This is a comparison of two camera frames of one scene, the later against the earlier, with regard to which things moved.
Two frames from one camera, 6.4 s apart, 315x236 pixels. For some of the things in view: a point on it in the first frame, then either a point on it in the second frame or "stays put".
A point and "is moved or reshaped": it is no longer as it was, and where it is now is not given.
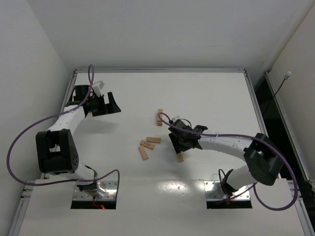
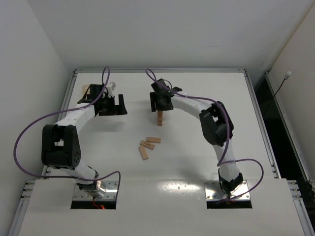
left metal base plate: [110, 187] stays put
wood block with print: [147, 144] stays put
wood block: [180, 157] is moved or reshaped
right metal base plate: [214, 191] stays put
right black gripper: [179, 141] → [160, 105]
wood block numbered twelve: [153, 139] stays put
